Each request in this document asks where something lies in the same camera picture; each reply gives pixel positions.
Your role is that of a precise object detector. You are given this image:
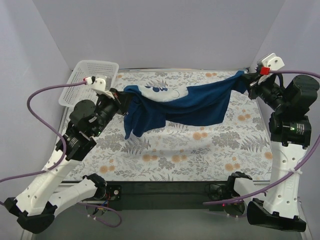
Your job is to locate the blue t shirt cartoon print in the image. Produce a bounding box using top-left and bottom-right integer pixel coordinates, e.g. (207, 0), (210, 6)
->
(124, 71), (247, 139)

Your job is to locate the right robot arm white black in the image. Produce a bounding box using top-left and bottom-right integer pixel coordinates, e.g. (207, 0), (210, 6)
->
(243, 73), (320, 232)

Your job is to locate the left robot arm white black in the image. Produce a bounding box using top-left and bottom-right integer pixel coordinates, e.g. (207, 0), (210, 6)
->
(4, 88), (132, 234)

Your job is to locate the white plastic perforated basket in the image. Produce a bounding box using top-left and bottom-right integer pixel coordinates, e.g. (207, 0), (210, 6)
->
(58, 60), (119, 108)

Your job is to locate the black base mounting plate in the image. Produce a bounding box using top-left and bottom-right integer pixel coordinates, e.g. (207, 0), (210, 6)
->
(77, 181), (253, 212)

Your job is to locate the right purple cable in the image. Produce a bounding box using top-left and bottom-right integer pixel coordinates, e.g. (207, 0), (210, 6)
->
(202, 69), (320, 206)

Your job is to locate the purple cable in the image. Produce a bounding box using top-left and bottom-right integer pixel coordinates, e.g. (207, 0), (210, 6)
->
(0, 80), (123, 228)
(202, 69), (320, 206)

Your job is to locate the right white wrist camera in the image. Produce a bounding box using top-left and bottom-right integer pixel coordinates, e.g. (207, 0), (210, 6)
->
(256, 53), (285, 85)

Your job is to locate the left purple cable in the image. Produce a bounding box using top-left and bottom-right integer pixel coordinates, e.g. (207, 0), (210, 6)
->
(0, 80), (123, 228)

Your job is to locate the aluminium frame rail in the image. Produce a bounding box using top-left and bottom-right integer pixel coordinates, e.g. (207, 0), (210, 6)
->
(19, 181), (313, 240)

